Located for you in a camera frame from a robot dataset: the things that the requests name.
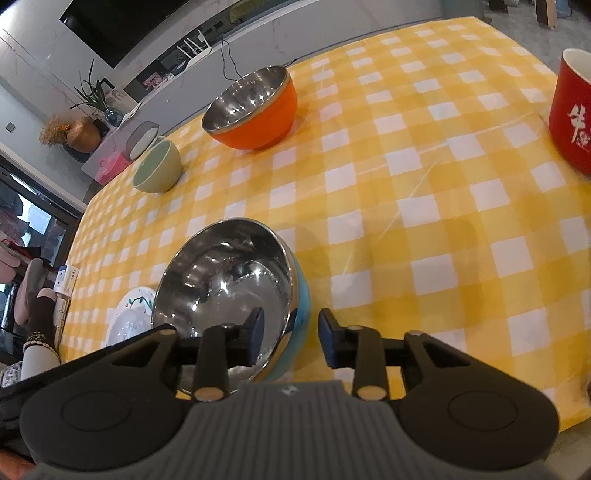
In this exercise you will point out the red mug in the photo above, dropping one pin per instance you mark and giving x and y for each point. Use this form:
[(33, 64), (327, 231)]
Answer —
[(572, 120)]

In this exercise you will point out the pink photo card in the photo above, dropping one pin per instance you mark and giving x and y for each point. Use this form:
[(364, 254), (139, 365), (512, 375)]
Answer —
[(151, 81)]

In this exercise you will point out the white box with blue print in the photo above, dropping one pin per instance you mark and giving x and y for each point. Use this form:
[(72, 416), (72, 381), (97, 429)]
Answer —
[(67, 279)]

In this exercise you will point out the orange steel bowl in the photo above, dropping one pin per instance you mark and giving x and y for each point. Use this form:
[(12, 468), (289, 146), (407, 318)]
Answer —
[(263, 124)]

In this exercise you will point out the plant in blue vase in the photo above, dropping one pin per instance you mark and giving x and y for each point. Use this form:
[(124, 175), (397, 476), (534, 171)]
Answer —
[(99, 99)]

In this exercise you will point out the black television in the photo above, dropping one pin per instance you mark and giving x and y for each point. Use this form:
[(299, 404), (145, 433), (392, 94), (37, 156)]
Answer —
[(124, 23)]

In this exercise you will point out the white fruit print plate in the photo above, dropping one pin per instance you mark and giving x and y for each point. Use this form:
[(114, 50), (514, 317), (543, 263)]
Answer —
[(136, 299)]

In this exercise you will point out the dried flower bunch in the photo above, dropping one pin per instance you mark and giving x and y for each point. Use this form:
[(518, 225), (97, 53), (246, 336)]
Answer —
[(53, 131)]

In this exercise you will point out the green ceramic bowl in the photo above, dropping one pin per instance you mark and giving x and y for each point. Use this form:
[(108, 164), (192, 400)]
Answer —
[(159, 173)]

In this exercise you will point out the gold vase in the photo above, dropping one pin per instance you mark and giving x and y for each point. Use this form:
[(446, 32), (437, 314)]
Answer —
[(84, 134)]

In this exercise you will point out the pink basket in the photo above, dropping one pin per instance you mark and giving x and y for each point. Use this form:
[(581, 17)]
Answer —
[(111, 168)]

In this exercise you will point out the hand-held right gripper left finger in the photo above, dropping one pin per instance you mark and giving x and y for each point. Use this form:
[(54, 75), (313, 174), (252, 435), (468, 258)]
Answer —
[(255, 330)]

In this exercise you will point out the grey round stool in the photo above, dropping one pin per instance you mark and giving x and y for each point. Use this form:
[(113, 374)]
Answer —
[(141, 138)]

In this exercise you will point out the another person's forearm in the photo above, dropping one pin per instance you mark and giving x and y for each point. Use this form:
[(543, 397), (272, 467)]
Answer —
[(41, 332)]

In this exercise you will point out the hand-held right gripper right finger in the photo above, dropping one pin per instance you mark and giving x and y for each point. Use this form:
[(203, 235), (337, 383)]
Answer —
[(328, 339)]

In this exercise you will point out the white router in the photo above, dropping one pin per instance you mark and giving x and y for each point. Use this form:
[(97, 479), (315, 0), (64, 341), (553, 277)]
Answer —
[(196, 50)]

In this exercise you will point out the blue steel bowl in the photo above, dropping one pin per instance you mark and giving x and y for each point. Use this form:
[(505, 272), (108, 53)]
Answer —
[(221, 277)]

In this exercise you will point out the yellow checkered tablecloth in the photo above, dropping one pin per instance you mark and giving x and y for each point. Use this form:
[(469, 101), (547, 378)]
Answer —
[(415, 194)]

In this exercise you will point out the glass sliding door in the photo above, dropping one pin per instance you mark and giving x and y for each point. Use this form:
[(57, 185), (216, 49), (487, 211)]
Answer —
[(41, 217)]

